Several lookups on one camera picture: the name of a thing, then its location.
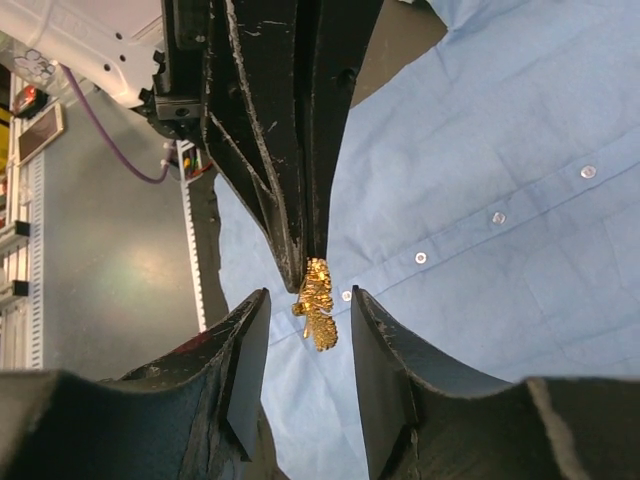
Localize gold brooch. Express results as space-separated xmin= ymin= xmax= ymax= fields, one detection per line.
xmin=292 ymin=257 xmax=338 ymax=352

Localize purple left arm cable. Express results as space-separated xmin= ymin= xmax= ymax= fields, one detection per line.
xmin=59 ymin=64 xmax=179 ymax=185

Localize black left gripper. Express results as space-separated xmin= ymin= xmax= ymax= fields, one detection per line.
xmin=151 ymin=0 xmax=382 ymax=293

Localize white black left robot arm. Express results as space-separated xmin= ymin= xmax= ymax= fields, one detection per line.
xmin=1 ymin=1 xmax=382 ymax=293

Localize light blue button shirt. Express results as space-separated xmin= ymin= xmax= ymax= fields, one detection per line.
xmin=214 ymin=1 xmax=639 ymax=479

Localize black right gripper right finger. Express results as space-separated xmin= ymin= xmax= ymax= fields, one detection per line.
xmin=351 ymin=288 xmax=639 ymax=479

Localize white slotted cable duct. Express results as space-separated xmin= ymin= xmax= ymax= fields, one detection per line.
xmin=177 ymin=140 xmax=206 ymax=333

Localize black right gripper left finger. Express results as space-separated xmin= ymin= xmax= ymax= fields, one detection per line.
xmin=1 ymin=289 xmax=271 ymax=479

